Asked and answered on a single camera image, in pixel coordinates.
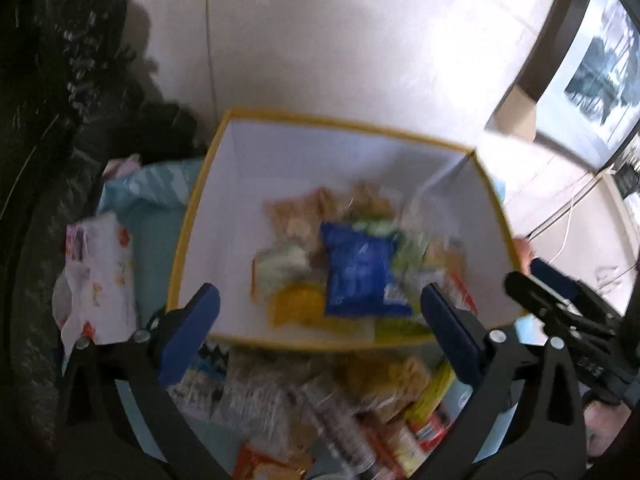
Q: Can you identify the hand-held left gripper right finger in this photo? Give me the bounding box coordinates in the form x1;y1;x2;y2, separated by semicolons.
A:
415;284;588;480

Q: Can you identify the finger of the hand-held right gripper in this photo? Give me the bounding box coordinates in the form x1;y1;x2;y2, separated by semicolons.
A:
531;258;627;327
504;271;617;347

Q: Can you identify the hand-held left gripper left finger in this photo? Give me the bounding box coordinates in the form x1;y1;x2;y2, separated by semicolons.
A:
52;284;223;480

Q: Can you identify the small silver snack packet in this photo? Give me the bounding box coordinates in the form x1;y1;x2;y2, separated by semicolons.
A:
177;352;231;411

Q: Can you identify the long yellow snack packet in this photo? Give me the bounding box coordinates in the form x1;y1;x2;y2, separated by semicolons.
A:
405;360;457;423

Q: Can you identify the green snack packet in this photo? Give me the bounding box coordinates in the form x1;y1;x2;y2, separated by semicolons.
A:
392;237;442;287

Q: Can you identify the red snack packet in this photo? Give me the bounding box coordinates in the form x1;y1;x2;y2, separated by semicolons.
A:
407;410;452;444

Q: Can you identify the clear round biscuit packet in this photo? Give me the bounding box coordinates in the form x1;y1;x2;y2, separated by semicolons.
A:
215;360;302;442

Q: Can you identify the pale rice cracker packet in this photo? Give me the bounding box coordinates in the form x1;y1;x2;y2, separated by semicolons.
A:
252;245;312;302

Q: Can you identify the yellow chip packet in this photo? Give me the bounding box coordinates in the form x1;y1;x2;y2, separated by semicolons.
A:
270;282;328;331

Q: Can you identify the blue snack packet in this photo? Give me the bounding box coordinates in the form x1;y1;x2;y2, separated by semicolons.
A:
320;222;415;318

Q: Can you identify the yellow cardboard box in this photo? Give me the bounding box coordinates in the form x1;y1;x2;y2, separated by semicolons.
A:
165;107;531;351

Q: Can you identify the orange chips packet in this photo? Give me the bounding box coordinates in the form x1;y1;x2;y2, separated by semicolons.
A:
234;444;313;480

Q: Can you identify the person's right hand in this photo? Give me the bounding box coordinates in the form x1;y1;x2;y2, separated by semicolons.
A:
585;402;639;458

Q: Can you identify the red apple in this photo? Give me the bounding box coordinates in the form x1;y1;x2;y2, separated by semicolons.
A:
515;237;537;273

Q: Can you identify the white cabinet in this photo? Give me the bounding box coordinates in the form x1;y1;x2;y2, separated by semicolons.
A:
525;170;640;311

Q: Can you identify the light blue printed tablecloth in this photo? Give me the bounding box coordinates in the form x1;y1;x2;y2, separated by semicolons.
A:
62;160;506;480

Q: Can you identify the floral plastic bag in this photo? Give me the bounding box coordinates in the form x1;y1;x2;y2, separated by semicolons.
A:
52;212;140;346

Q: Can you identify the cardboard corner protector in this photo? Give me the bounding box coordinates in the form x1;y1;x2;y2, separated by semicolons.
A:
485;85;538;141

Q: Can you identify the framed landscape painting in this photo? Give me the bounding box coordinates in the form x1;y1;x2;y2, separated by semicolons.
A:
515;0;640;171

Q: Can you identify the dark carved wooden furniture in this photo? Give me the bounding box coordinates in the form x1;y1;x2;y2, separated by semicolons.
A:
0;0;206;461

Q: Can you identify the white cable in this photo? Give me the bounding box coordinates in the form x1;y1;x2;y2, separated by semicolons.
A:
529;175;601;261

